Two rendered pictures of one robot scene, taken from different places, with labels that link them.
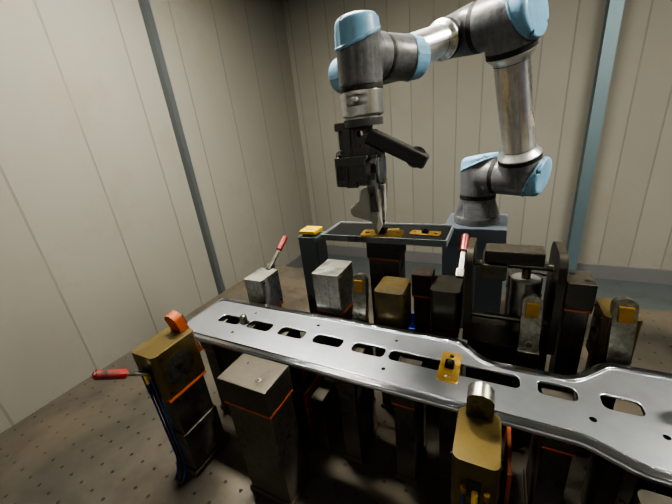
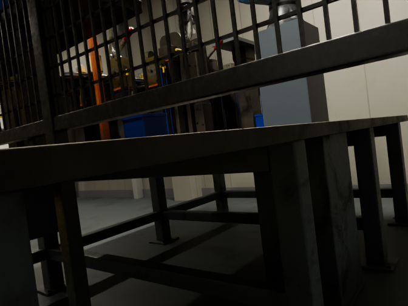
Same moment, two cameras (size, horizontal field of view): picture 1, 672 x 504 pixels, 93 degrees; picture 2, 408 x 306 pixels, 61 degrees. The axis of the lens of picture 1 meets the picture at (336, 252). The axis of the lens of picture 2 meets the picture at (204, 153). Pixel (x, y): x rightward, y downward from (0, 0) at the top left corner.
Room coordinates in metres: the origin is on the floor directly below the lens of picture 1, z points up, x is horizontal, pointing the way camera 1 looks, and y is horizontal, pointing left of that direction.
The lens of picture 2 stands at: (0.91, -1.98, 0.68)
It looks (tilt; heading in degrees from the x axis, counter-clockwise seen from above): 2 degrees down; 99
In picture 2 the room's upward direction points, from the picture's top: 7 degrees counter-clockwise
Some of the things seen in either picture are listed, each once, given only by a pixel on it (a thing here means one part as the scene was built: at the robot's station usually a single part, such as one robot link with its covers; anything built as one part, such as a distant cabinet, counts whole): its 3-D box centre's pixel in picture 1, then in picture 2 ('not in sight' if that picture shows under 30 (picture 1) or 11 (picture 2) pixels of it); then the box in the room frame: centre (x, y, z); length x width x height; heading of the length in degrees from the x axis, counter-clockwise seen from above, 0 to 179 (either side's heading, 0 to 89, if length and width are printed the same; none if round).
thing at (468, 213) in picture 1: (476, 207); (284, 18); (1.09, -0.51, 1.15); 0.15 x 0.15 x 0.10
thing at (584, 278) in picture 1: (564, 358); (173, 95); (0.58, -0.50, 0.91); 0.07 x 0.05 x 0.42; 152
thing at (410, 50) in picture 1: (392, 60); not in sight; (0.69, -0.15, 1.57); 0.11 x 0.11 x 0.08; 35
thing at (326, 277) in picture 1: (342, 327); (233, 101); (0.81, 0.01, 0.90); 0.13 x 0.08 x 0.41; 152
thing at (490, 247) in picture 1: (504, 338); (188, 88); (0.63, -0.38, 0.94); 0.18 x 0.13 x 0.49; 62
